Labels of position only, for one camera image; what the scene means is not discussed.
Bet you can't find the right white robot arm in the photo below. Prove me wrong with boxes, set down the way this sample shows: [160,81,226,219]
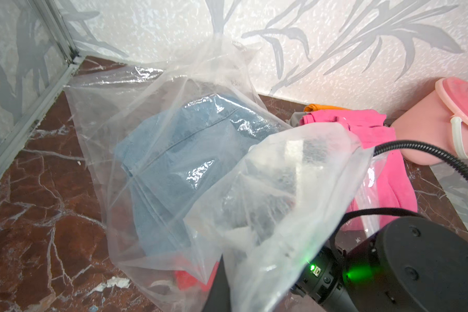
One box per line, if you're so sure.
[291,207,468,311]

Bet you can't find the grey white garment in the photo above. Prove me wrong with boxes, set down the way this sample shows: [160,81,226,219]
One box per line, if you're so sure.
[287,112,307,127]

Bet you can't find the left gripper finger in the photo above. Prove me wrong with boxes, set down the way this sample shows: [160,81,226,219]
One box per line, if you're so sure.
[202,257,231,312]

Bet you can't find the pink lidded bucket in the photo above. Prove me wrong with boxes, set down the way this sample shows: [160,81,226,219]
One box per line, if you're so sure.
[392,77,468,160]

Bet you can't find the clear plastic vacuum bag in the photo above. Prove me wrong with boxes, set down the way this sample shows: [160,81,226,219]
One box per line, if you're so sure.
[65,36,374,311]

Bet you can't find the pink garment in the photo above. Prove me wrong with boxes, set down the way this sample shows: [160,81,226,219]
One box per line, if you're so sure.
[300,109,418,213]

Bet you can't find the red garment in bag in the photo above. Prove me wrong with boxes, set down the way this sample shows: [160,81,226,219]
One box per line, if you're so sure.
[174,261,220,292]

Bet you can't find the orange trousers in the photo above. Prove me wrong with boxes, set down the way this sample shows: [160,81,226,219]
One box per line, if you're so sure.
[304,104,348,113]

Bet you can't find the blue towel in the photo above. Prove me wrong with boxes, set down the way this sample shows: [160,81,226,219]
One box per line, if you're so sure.
[114,94,288,256]

